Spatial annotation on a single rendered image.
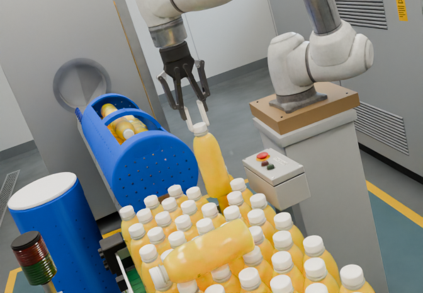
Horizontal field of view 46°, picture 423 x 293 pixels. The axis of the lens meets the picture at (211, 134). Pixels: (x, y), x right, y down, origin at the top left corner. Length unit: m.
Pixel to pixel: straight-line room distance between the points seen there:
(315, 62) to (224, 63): 5.09
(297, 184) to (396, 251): 1.53
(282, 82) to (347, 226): 0.65
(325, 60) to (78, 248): 1.17
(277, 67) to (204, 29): 4.90
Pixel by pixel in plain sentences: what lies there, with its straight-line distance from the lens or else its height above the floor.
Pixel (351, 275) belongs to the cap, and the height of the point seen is 1.11.
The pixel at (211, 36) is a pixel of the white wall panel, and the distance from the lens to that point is 6.80.
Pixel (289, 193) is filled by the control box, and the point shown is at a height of 1.04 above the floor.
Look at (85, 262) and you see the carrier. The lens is 2.08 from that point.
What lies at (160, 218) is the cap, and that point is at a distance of 1.30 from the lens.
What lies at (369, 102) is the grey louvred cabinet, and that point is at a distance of 3.49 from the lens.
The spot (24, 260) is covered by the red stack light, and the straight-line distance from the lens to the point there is 1.13.
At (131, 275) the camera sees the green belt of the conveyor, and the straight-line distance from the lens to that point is 1.54.
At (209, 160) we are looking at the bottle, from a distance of 1.34.
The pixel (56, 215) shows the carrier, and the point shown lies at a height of 0.96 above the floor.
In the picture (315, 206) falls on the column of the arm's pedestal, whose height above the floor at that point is 0.67.
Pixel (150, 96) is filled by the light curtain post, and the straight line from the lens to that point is 3.00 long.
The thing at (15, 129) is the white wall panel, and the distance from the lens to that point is 6.86.
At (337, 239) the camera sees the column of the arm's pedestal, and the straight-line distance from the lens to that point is 2.14.
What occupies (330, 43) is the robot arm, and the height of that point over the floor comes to 1.29.
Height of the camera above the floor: 1.69
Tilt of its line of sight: 19 degrees down
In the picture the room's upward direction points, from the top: 17 degrees counter-clockwise
